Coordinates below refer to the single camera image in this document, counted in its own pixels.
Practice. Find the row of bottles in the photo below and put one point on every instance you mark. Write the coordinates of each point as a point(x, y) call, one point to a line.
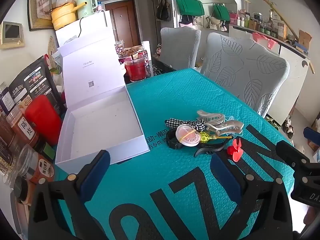
point(260, 25)

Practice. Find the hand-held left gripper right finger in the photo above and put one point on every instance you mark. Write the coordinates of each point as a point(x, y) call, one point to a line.
point(222, 172)

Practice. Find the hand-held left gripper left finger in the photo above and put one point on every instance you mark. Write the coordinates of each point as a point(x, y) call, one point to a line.
point(100, 165)

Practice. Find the orange-label clear jar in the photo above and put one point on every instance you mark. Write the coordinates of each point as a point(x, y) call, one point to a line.
point(42, 170)

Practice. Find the black snack pouch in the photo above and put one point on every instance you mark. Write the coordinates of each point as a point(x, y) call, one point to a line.
point(32, 80)

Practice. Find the white gift box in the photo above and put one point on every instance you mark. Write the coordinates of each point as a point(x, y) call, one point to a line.
point(100, 120)

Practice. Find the white sideboard cabinet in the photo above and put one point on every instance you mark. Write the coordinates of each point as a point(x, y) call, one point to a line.
point(290, 67)

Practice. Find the white-label spice jar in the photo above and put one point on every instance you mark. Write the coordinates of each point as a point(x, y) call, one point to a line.
point(25, 130)

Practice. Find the woven straw fan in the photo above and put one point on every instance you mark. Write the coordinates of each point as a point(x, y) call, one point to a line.
point(51, 45)

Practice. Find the red white soda can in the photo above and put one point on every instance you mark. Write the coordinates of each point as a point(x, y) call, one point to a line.
point(144, 57)

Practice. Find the brown cardboard box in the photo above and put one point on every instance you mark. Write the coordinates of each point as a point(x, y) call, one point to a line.
point(305, 41)

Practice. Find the red hair clip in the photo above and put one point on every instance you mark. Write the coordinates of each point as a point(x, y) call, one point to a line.
point(234, 151)

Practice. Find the black handbag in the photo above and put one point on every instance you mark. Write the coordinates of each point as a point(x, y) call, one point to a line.
point(163, 10)

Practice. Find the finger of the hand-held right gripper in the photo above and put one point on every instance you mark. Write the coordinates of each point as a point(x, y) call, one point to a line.
point(287, 151)
point(312, 133)

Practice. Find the black wide hair band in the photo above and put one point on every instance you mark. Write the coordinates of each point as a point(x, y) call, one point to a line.
point(171, 140)

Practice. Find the teal bubble mailer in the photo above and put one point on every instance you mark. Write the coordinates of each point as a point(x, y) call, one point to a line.
point(155, 105)

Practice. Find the pair of shoes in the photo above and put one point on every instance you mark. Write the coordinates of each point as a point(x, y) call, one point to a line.
point(288, 128)

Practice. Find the black white gingham scrunchie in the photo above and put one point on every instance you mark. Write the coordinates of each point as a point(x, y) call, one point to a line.
point(175, 122)

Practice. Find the green tote bag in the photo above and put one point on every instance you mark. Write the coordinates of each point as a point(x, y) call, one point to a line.
point(190, 7)

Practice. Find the red container lid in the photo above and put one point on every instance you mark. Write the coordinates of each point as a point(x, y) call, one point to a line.
point(43, 120)

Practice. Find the grey leaf-pattern chair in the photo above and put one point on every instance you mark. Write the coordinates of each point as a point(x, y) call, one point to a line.
point(178, 47)
point(240, 67)

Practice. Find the pink plastic bag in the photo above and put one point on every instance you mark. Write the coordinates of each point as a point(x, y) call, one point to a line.
point(262, 38)

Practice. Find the bamboo pole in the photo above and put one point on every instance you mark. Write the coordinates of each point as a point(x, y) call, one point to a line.
point(277, 13)

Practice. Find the beige marble hair claw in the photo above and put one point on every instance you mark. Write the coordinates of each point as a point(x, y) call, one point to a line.
point(232, 127)

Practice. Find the clear hair claw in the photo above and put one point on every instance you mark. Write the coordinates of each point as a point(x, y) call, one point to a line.
point(210, 116)

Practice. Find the white refrigerator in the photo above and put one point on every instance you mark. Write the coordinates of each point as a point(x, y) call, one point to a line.
point(82, 27)

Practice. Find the framed picture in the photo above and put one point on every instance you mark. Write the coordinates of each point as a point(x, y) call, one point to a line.
point(41, 5)

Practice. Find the brown door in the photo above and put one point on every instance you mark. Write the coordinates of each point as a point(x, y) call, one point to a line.
point(125, 20)

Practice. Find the clear snack bag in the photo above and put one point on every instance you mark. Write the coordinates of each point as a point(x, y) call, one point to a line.
point(119, 47)

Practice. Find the white paper roll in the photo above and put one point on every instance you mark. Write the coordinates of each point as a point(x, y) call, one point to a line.
point(145, 45)

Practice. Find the wall intercom panel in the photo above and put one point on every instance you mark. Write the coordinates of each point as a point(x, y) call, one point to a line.
point(11, 33)

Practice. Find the snack tray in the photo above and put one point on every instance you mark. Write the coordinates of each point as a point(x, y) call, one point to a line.
point(130, 51)

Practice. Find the yellow-green lollipop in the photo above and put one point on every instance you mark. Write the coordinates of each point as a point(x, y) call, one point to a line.
point(205, 138)

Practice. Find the pale green kettle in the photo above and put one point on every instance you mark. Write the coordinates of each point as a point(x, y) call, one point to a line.
point(85, 6)

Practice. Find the black hair claw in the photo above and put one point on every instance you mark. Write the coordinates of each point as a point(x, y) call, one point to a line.
point(212, 148)

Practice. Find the yellow cooking pot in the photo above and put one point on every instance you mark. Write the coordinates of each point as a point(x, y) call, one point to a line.
point(62, 17)

